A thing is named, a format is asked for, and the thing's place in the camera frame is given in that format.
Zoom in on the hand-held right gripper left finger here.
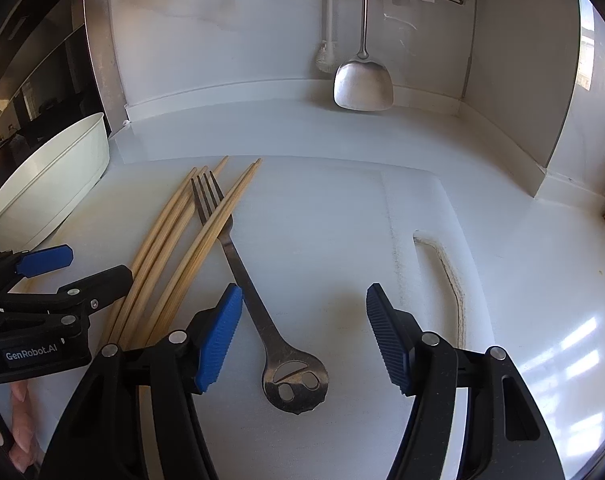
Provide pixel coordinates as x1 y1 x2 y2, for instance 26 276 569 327
40 284 244 480

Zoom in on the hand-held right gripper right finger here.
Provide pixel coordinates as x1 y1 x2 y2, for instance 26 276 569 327
366 283 566 480

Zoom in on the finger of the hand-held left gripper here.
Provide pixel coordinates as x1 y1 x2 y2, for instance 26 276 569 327
0 265 134 333
0 245 74 288

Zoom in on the row of wooden chopsticks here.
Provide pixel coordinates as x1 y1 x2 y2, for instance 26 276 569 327
100 156 262 352

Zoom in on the metal fork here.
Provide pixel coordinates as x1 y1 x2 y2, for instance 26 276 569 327
191 171 329 416

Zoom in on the white round bowl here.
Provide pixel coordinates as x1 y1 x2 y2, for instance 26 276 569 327
0 112 110 252

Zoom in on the white plastic cutting board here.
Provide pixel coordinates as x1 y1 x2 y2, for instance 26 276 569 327
0 157 496 480

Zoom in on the metal wok spatula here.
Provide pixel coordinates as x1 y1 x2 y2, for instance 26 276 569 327
333 0 394 111

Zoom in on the white bottle brush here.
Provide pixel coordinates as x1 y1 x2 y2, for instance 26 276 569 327
315 0 339 73

